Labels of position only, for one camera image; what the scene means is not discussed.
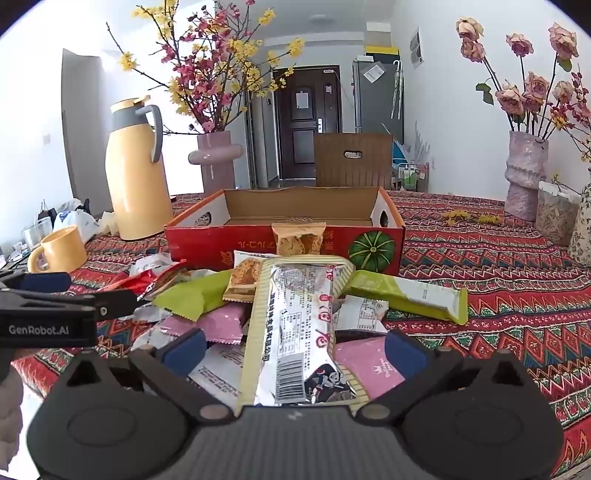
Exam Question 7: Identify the textured pink vase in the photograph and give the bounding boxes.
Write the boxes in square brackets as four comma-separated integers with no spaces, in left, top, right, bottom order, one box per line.
[504,130,549,222]

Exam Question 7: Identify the oat crisp snack packet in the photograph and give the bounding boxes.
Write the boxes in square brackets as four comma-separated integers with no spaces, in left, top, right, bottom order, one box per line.
[271,222,327,257]
[223,250,278,303]

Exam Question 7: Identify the dried pink roses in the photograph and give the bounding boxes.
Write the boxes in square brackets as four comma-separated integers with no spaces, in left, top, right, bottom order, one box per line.
[456,17,580,139]

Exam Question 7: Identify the smooth pink vase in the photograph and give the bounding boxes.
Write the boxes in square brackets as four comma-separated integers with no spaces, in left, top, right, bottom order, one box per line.
[188,130,244,195]

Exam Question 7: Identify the white plastic bag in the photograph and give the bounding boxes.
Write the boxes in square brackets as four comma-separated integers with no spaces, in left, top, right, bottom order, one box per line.
[53,198,101,244]

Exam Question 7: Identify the red cardboard box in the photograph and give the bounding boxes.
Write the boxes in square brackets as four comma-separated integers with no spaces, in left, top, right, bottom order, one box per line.
[164,187,407,274]

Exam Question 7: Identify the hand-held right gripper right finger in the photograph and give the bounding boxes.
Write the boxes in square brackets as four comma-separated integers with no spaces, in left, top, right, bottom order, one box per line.
[355,329,543,426]

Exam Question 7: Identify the yellow mug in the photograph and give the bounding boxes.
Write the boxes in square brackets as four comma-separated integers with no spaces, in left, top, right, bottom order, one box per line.
[27,226,88,274]

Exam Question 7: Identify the yellow thermos jug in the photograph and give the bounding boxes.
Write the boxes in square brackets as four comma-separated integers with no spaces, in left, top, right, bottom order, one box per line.
[104,95,175,241]

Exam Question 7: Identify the yellow and pink flowering branches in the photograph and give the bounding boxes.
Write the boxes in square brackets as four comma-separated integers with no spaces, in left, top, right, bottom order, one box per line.
[106,0,308,134]

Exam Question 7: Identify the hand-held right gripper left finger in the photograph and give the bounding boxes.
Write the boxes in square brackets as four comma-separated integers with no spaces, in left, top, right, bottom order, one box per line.
[48,329,237,424]

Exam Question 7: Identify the silver snack packet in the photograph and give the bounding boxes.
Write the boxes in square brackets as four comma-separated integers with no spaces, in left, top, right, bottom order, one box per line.
[131,302,185,354]

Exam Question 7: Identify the storage rack with bottles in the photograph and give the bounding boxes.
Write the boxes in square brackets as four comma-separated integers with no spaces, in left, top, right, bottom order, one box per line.
[392,159,430,191]

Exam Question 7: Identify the grey refrigerator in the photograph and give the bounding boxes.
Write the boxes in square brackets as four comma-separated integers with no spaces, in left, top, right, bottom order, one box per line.
[353,58,404,134]

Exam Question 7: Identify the person's left forearm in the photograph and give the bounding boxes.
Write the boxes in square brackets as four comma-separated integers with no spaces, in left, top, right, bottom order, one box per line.
[0,369,25,457]

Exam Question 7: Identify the pink snack packet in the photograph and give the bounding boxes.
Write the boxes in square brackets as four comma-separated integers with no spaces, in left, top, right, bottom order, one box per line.
[157,305,252,346]
[332,336,407,402]

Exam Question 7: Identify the white umbrella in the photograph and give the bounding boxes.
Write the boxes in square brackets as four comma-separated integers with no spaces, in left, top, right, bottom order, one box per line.
[390,60,403,123]

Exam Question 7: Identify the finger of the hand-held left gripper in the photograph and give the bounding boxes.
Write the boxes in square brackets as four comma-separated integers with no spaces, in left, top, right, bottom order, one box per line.
[0,287,140,320]
[0,271,73,294]

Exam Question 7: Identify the long cream snack packet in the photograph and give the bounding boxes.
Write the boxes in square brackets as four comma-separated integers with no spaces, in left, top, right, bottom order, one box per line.
[235,257,370,408]

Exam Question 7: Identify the clear glass cup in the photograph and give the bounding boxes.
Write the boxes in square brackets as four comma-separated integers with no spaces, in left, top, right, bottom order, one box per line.
[23,217,54,250]

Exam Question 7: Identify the red snack packet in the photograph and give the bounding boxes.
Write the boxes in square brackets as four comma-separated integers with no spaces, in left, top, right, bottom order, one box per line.
[107,261,186,301]

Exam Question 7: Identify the floral patterned vase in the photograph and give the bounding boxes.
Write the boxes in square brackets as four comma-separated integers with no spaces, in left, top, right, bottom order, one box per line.
[569,182,591,268]

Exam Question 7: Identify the clear jar of seeds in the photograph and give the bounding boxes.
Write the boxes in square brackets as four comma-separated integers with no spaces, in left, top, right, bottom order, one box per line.
[536,181,581,247]

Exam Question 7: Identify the dark brown door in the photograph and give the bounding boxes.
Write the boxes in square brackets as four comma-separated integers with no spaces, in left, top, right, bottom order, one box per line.
[272,65,343,182]

